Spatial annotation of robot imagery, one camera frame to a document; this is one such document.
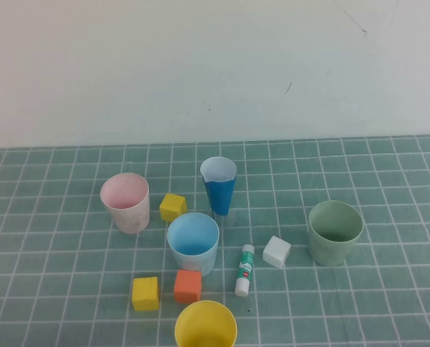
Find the pink plastic cup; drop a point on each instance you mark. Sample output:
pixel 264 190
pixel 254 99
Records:
pixel 128 217

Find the green plastic cup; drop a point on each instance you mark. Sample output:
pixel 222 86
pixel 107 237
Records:
pixel 326 253

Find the yellow plastic cup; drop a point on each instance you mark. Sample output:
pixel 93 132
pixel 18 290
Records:
pixel 204 329

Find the blue paper cone cup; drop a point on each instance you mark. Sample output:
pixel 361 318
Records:
pixel 220 197

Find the yellow cube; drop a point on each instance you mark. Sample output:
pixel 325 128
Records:
pixel 172 207
pixel 145 294

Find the light blue plastic cup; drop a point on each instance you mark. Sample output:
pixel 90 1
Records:
pixel 193 260

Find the white cube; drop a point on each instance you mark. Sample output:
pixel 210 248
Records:
pixel 276 251

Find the white green glue stick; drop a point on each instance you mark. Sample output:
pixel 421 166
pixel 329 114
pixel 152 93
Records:
pixel 245 269

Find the orange cube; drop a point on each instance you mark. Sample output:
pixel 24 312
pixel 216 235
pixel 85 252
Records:
pixel 187 286

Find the green white-checked tablecloth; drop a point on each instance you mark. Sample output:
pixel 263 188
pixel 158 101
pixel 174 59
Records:
pixel 344 307

